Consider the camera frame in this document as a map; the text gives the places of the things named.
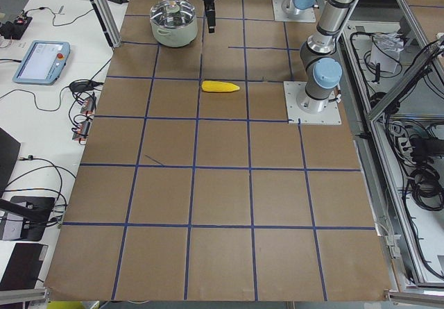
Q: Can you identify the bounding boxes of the yellow corn cob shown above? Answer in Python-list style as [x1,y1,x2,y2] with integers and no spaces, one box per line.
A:
[201,81,240,93]

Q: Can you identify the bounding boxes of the glass pot lid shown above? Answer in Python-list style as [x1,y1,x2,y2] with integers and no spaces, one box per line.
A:
[150,0,196,29]

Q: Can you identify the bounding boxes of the pale green cooking pot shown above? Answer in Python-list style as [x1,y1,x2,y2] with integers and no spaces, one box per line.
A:
[150,18,198,48]

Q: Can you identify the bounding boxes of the small orange connector board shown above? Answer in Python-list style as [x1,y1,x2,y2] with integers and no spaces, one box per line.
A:
[80,95,96,115]

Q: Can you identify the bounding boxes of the blue teach pendant tablet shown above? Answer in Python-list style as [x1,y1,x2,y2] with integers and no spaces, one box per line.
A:
[12,40,71,85]

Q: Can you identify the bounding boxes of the black circuit box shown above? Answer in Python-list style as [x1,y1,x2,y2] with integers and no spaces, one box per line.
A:
[1,16,33,40]

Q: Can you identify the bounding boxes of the white crumpled paper bag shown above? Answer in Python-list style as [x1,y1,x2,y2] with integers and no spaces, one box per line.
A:
[370,33,404,74]

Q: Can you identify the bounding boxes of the aluminium frame post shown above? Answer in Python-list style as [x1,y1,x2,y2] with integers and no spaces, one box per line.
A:
[89,0,121,49]

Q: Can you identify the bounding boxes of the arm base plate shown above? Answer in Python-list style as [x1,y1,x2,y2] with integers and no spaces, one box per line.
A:
[272,0,316,23]
[284,81,342,126]

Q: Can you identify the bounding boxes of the black cable bundle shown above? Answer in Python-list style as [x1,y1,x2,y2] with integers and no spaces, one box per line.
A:
[402,166,444,212]

